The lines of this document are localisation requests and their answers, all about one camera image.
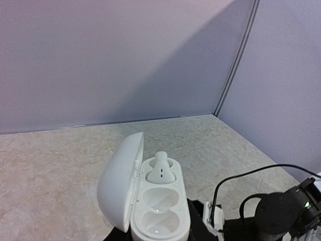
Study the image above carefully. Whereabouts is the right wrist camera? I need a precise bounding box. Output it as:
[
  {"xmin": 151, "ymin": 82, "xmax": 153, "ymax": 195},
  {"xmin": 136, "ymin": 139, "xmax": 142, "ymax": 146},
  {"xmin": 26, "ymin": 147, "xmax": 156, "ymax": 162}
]
[{"xmin": 202, "ymin": 201, "xmax": 225, "ymax": 240}]

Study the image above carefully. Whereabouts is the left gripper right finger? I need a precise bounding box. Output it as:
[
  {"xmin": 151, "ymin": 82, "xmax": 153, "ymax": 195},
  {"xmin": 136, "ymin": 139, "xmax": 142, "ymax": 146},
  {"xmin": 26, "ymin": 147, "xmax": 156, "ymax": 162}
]
[{"xmin": 187, "ymin": 199, "xmax": 219, "ymax": 241}]

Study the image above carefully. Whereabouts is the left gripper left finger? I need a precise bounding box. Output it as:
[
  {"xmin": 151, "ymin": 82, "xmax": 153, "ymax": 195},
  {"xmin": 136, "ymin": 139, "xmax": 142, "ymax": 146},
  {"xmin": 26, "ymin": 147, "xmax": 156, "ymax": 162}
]
[{"xmin": 103, "ymin": 227, "xmax": 131, "ymax": 241}]

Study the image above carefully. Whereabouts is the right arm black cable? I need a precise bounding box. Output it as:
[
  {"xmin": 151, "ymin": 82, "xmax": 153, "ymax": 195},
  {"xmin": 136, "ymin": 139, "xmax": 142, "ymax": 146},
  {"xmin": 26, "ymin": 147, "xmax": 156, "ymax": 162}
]
[{"xmin": 208, "ymin": 164, "xmax": 321, "ymax": 221}]

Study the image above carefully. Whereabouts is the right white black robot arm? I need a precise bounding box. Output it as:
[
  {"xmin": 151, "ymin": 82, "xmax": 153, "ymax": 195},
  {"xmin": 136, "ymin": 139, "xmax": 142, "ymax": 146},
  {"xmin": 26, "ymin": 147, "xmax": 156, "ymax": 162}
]
[{"xmin": 223, "ymin": 177, "xmax": 320, "ymax": 240}]

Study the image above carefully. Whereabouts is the white earbud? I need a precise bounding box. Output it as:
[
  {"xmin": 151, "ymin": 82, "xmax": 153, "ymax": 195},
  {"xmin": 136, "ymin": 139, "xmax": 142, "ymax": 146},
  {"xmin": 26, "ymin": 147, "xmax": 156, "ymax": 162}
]
[{"xmin": 146, "ymin": 151, "xmax": 176, "ymax": 184}]

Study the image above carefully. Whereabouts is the right metal corner post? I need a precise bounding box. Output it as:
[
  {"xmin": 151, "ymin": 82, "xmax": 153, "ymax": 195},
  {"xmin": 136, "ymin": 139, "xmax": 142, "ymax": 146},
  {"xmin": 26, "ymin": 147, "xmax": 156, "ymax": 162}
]
[{"xmin": 213, "ymin": 0, "xmax": 260, "ymax": 117}]

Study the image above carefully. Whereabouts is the white earbud charging case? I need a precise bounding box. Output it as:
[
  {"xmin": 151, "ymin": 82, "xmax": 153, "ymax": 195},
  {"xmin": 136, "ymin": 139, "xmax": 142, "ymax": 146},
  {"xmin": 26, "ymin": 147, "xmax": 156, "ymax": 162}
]
[{"xmin": 97, "ymin": 132, "xmax": 191, "ymax": 240}]

